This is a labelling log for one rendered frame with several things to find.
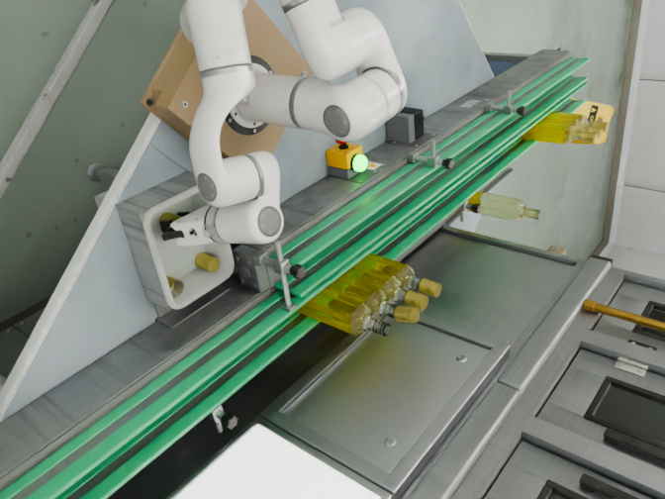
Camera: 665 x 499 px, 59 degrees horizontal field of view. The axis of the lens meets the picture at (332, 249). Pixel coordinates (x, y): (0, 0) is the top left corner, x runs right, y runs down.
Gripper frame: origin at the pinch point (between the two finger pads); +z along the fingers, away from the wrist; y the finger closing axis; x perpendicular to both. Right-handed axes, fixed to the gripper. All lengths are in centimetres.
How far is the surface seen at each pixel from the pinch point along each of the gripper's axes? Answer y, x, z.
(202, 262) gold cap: 4.2, -10.8, 3.8
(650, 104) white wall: 613, -131, 91
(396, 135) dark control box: 79, -6, 4
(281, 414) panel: -0.5, -42.9, -11.2
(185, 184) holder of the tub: 3.9, 6.7, -1.9
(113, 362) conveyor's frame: -20.6, -20.2, 6.4
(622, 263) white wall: 578, -301, 129
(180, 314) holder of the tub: -3.5, -19.3, 6.8
